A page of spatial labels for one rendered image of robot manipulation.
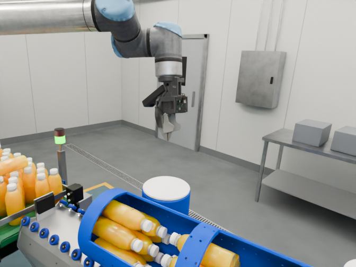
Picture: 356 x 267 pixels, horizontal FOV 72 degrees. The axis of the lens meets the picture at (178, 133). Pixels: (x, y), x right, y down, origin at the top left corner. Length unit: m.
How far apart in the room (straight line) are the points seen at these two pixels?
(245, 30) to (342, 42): 1.36
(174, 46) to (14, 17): 0.44
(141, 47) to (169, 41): 0.09
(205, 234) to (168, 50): 0.59
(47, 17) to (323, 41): 3.50
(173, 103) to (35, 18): 0.44
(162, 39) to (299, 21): 3.33
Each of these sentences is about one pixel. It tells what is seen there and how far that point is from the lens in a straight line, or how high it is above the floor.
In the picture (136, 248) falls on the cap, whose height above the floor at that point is 1.12.
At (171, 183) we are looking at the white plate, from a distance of 1.51.
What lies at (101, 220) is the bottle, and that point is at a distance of 1.04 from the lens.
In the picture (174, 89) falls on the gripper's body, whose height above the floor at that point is 1.66.
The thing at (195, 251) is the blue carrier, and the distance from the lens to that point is 0.80.
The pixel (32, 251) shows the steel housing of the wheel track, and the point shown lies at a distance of 1.44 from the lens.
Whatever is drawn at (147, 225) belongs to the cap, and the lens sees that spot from 0.95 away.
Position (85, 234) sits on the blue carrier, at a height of 1.13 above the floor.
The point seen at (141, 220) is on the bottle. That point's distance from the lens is 0.96.
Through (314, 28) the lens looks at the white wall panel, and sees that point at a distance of 3.95.
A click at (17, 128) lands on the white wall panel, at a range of 5.70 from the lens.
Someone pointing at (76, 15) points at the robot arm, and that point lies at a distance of 0.77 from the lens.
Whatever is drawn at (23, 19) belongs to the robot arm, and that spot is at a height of 1.83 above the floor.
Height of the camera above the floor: 1.75
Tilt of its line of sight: 17 degrees down
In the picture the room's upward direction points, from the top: 3 degrees clockwise
